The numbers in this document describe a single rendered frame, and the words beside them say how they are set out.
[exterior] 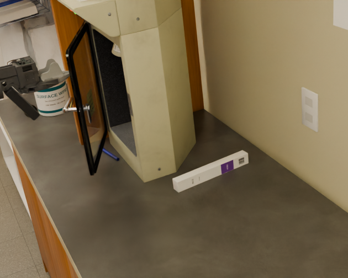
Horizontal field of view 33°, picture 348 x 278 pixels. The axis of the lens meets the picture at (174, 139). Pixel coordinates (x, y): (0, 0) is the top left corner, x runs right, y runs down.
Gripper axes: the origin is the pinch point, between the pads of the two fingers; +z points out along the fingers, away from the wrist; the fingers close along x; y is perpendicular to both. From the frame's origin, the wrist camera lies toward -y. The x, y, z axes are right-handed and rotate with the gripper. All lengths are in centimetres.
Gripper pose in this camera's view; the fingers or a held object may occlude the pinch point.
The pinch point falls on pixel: (68, 75)
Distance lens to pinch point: 171.1
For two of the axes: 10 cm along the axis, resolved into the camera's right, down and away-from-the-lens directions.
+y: -1.1, -8.8, -4.5
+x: -4.2, -3.7, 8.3
